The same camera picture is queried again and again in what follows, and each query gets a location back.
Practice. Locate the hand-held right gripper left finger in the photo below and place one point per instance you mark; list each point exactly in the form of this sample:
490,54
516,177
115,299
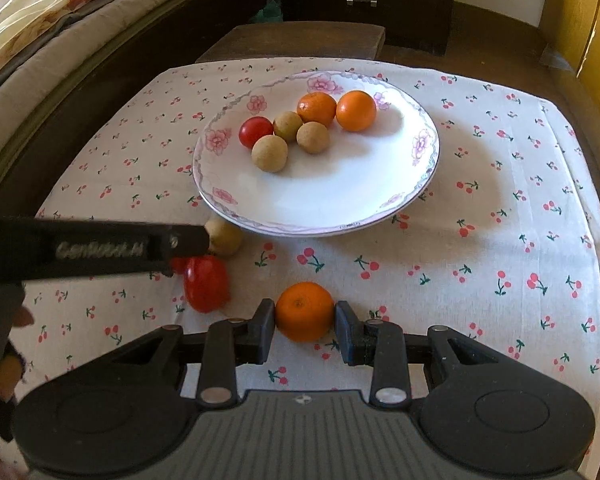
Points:
264,332

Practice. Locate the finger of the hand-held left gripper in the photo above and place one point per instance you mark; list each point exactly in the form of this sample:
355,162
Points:
190,240

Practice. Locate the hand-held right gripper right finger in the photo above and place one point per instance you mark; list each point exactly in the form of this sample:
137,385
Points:
347,335

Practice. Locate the brown longan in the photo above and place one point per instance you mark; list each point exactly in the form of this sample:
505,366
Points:
225,240
287,126
269,153
313,137

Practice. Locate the orange mandarin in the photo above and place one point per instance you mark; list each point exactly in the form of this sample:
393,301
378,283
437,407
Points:
316,109
356,111
304,312

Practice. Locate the red tomato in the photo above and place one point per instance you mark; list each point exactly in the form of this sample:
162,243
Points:
207,285
255,132

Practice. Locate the white floral plate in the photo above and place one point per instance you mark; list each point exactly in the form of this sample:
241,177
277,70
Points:
330,185

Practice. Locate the person's left hand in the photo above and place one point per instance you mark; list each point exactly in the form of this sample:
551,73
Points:
9,375

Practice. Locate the cherry print tablecloth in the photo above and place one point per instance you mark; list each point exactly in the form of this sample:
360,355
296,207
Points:
480,260

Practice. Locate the bed with patterned blanket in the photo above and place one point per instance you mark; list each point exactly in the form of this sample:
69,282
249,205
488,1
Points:
105,90

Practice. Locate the brown stool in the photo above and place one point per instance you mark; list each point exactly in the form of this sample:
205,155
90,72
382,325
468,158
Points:
290,42

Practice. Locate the beige mattress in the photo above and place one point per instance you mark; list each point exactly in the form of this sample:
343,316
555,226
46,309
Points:
80,25

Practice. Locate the teal bag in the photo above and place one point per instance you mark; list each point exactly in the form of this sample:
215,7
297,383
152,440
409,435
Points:
267,9

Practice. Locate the floral blanket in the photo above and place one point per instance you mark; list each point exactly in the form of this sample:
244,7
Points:
40,5

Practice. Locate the light wooden wardrobe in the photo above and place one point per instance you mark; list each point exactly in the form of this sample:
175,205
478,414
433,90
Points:
585,25

